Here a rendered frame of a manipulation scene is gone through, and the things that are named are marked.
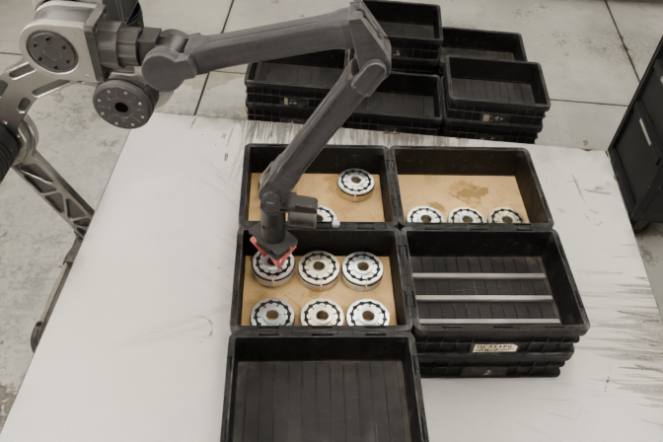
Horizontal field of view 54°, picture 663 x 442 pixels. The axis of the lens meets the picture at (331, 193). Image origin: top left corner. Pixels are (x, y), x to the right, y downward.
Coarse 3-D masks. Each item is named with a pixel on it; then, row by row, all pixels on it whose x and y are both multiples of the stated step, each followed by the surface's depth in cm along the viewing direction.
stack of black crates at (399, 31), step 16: (368, 0) 303; (384, 0) 303; (384, 16) 308; (400, 16) 308; (416, 16) 307; (432, 16) 306; (400, 32) 305; (416, 32) 306; (432, 32) 306; (352, 48) 291; (400, 48) 288; (416, 48) 288; (432, 48) 287; (400, 64) 294; (416, 64) 292; (432, 64) 292
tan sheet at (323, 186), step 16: (256, 176) 187; (304, 176) 188; (320, 176) 189; (336, 176) 189; (256, 192) 183; (304, 192) 184; (320, 192) 184; (336, 192) 184; (256, 208) 179; (336, 208) 180; (352, 208) 180; (368, 208) 181
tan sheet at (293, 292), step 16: (384, 272) 166; (256, 288) 161; (272, 288) 161; (288, 288) 161; (304, 288) 161; (336, 288) 162; (384, 288) 163; (304, 304) 158; (384, 304) 159; (272, 320) 155; (320, 320) 155; (368, 320) 156
